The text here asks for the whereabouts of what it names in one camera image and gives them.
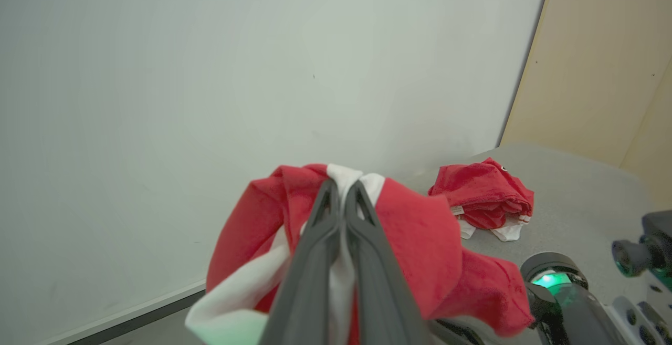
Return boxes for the dark grey baseboard strip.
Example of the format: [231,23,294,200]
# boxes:
[67,289,206,345]

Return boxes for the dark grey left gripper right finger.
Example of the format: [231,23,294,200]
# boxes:
[344,181,432,345]

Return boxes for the white cloth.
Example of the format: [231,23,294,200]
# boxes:
[428,158,535,243]

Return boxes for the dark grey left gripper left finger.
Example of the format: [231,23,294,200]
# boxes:
[260,179,342,345]

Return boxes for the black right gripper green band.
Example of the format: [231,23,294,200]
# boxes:
[519,252,623,345]

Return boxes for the red and white garment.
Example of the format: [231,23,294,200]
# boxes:
[185,163,535,345]

